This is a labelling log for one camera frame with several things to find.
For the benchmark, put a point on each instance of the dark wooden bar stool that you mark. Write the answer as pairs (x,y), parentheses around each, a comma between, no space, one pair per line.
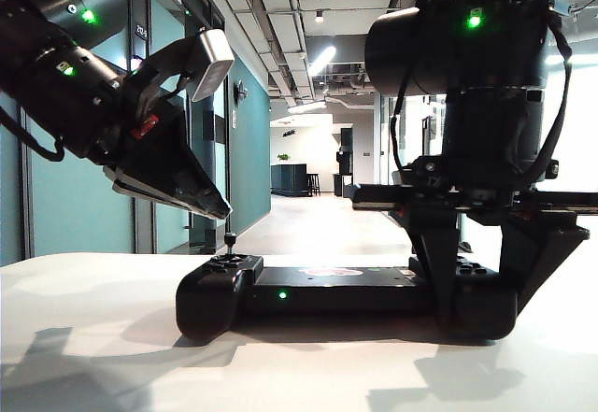
(314,184)

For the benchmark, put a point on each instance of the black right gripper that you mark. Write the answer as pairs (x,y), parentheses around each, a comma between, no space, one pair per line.
(467,206)

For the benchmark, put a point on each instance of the long linear ceiling light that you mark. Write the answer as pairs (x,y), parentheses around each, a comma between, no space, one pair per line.
(322,61)

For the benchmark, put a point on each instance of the tall black cabinet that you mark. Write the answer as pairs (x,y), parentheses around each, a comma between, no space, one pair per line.
(346,150)

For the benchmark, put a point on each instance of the ceiling track spot lamp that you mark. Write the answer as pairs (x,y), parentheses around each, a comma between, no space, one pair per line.
(319,16)

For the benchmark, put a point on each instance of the black remote control with joysticks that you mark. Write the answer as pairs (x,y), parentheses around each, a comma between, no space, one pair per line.
(327,290)

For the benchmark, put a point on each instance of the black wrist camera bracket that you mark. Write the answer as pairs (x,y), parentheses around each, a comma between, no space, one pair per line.
(161,64)

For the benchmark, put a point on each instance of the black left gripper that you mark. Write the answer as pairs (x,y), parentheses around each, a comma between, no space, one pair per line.
(140,146)

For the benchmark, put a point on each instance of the small green potted plant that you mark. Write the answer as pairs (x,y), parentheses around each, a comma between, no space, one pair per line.
(283,157)

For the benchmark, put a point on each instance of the dark counter with white top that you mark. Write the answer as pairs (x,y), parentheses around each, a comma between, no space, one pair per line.
(289,180)

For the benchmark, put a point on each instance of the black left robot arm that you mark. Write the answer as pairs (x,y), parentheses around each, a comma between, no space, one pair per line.
(51,80)

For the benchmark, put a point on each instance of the door number plate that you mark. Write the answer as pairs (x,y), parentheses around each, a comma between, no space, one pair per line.
(141,30)

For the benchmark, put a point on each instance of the black wall ornament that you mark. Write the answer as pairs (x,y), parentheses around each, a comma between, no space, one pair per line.
(240,93)

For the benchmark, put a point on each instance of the short linear ceiling light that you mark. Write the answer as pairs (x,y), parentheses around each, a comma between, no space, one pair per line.
(306,107)

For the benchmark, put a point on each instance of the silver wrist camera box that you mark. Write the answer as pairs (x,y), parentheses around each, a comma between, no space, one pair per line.
(212,64)

